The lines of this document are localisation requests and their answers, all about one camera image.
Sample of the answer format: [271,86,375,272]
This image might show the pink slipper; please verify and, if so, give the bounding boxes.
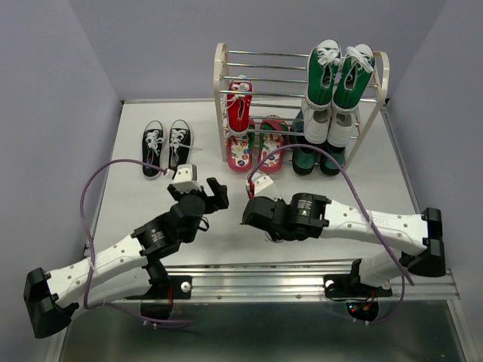
[226,132,255,173]
[258,118,288,173]

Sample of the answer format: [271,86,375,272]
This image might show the black canvas sneaker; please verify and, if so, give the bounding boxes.
[142,120,165,167]
[168,119,200,171]

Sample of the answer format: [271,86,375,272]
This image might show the red canvas sneaker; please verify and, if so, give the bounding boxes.
[226,75,253,137]

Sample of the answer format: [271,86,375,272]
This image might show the cream shoe shelf chrome bars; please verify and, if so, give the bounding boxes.
[214,43,389,167]

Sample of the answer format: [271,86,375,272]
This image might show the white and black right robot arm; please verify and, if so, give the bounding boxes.
[242,193,446,299]

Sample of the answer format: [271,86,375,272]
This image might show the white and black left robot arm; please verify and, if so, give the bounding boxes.
[23,176,229,339]

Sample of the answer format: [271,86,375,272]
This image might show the left dark green loafer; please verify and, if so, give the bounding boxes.
[289,111,320,176]

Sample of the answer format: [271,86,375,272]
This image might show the left white sneaker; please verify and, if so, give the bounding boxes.
[301,99,332,145]

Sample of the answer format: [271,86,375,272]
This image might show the white sneaker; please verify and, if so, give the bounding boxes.
[301,99,332,145]
[327,112,356,148]

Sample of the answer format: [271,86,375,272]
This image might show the right white sneaker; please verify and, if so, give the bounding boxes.
[327,112,356,148]

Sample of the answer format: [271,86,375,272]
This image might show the left green canvas sneaker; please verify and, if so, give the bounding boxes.
[305,39,342,111]

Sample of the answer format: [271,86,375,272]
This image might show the green canvas sneaker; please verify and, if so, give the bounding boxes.
[305,39,342,111]
[332,44,375,114]

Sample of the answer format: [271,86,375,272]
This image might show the right green canvas sneaker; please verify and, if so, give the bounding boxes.
[332,44,375,114]

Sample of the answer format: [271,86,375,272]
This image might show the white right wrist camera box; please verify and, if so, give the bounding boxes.
[246,173,282,201]

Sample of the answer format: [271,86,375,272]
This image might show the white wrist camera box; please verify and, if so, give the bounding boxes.
[172,164,202,194]
[246,173,282,201]

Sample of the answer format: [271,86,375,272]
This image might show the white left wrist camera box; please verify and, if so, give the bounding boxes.
[172,164,202,194]

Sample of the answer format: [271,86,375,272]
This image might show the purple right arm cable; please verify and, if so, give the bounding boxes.
[245,144,416,326]

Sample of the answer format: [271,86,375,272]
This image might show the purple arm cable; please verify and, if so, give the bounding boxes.
[81,160,193,328]
[245,144,416,326]

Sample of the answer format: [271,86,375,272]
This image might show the aluminium mounting rail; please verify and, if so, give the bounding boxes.
[88,265,460,304]

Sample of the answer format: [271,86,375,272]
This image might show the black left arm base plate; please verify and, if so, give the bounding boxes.
[148,275,192,300]

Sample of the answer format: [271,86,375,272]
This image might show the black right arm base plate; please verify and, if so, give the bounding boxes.
[323,274,392,300]

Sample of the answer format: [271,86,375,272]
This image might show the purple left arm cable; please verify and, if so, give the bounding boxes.
[81,160,193,328]

